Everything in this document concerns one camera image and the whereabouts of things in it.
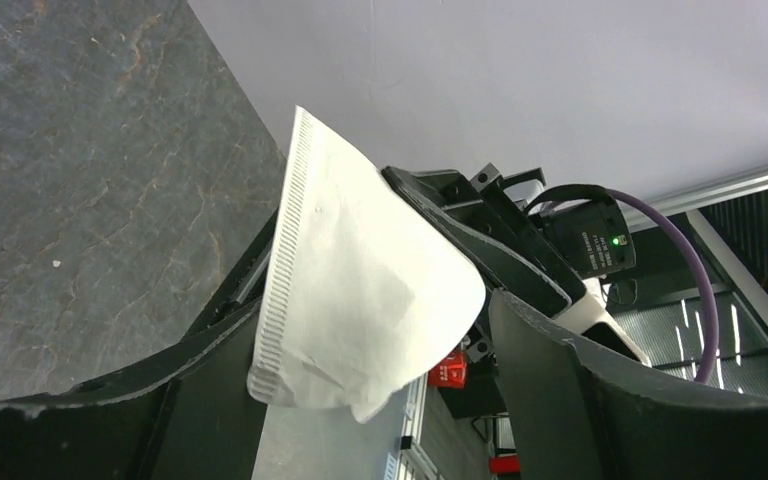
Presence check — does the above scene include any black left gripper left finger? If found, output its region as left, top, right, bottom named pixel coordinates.
left=0, top=303, right=266, bottom=479

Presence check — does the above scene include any single white coffee filter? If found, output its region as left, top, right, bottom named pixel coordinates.
left=247, top=108, right=486, bottom=423

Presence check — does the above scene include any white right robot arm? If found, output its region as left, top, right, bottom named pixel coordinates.
left=183, top=154, right=646, bottom=405

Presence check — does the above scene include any aluminium frame rail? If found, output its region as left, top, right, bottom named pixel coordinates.
left=383, top=155, right=768, bottom=480

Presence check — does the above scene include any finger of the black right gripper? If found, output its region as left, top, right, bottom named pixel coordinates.
left=186, top=211, right=278, bottom=335

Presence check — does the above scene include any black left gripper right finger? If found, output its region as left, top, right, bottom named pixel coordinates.
left=489, top=290, right=768, bottom=479

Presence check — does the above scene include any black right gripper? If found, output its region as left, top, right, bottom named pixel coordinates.
left=382, top=165, right=636, bottom=317

